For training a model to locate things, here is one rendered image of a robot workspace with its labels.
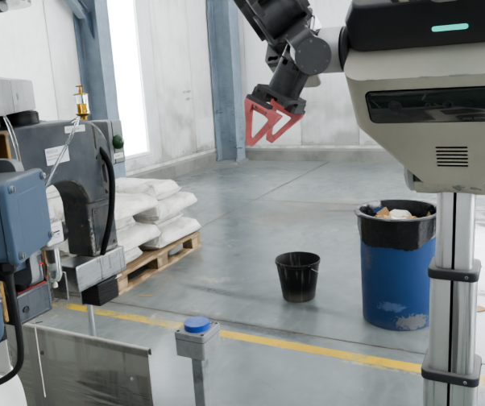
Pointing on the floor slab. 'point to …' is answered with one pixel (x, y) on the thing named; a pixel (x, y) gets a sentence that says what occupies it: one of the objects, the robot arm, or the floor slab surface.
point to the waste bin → (396, 263)
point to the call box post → (201, 383)
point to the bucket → (298, 275)
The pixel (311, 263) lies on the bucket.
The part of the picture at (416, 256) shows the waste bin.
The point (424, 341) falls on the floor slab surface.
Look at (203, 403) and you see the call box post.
